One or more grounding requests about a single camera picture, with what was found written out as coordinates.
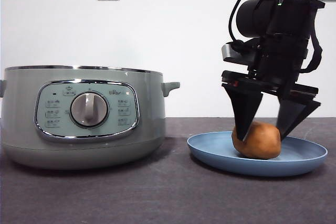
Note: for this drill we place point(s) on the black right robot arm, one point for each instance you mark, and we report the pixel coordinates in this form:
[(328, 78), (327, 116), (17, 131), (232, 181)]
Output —
[(278, 11)]

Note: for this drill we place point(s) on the pale green electric steamer pot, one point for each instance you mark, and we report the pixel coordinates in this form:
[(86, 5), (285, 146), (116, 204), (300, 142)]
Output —
[(105, 153)]

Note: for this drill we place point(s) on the brown potato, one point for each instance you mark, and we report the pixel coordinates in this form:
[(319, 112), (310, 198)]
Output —
[(260, 142)]

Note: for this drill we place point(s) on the blue round plate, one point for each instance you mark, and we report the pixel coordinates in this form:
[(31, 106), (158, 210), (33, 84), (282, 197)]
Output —
[(210, 150)]

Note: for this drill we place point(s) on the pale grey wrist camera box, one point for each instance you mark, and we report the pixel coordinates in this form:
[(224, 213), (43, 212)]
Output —
[(237, 54)]

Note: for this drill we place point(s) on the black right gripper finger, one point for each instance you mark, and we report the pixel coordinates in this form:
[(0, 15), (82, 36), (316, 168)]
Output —
[(244, 111), (291, 116)]

